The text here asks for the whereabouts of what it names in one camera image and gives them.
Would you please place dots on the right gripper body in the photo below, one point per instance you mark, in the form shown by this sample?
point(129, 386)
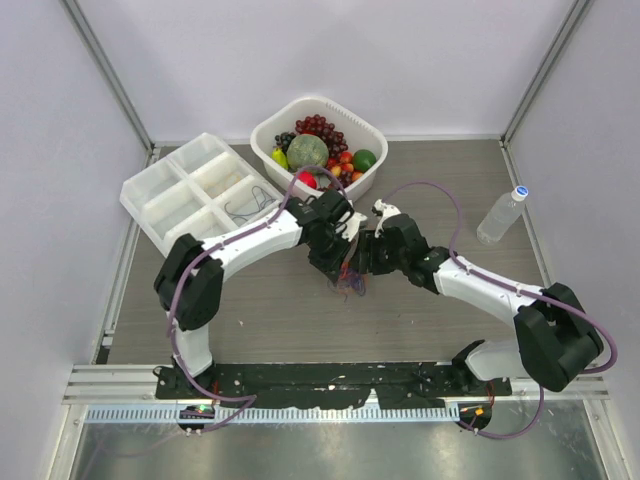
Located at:
point(382, 259)

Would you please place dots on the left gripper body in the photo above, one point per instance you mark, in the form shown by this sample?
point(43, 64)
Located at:
point(330, 251)

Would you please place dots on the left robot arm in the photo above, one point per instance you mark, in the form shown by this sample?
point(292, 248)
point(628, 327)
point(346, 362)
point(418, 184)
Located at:
point(190, 281)

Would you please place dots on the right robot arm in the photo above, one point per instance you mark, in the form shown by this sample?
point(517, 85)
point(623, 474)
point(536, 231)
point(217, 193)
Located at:
point(552, 342)

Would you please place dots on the red apple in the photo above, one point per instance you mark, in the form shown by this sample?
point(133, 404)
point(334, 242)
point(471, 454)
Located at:
point(308, 179)

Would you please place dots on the cherries cluster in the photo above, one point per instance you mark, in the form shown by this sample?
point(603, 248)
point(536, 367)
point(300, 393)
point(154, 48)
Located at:
point(344, 169)

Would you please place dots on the green lime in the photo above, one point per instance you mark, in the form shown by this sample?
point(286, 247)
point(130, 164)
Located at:
point(363, 160)

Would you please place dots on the green melon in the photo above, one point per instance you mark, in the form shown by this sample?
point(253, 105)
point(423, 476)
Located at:
point(307, 150)

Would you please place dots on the yellow pear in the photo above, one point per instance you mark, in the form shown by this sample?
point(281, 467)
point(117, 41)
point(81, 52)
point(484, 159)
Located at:
point(279, 157)

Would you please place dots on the dark grapes bunch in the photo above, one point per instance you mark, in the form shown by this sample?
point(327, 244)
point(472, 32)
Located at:
point(283, 140)

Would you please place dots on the white fruit basket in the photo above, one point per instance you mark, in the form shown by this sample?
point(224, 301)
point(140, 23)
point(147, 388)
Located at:
point(359, 135)

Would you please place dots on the red grapes bunch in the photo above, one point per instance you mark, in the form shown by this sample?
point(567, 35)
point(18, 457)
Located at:
point(319, 126)

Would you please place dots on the clear water bottle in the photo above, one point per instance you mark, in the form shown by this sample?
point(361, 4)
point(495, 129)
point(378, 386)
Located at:
point(503, 214)

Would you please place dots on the white compartment tray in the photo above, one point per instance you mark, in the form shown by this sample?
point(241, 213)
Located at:
point(204, 188)

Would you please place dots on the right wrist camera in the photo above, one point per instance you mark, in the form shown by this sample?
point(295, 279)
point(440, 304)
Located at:
point(383, 211)

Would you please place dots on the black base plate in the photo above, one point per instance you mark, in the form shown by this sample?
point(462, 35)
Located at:
point(339, 386)

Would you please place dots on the slotted cable duct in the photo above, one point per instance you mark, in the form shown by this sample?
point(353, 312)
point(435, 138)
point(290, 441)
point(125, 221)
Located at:
point(182, 413)

